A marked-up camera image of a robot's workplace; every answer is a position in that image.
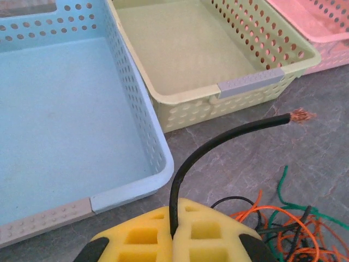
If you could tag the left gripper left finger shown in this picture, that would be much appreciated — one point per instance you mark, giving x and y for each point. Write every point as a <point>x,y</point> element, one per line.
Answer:
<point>122,245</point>

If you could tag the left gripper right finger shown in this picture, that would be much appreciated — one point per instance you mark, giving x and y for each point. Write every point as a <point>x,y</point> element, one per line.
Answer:
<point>207,232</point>

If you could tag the blue perforated plastic basket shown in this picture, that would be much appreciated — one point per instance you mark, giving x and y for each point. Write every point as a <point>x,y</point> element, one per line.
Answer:
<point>68,109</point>

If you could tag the green perforated plastic basket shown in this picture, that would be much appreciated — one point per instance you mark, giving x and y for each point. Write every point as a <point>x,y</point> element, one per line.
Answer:
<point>185,49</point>

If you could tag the pink perforated plastic basket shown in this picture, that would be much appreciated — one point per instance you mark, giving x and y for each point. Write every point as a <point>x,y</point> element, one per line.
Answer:
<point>300,16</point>

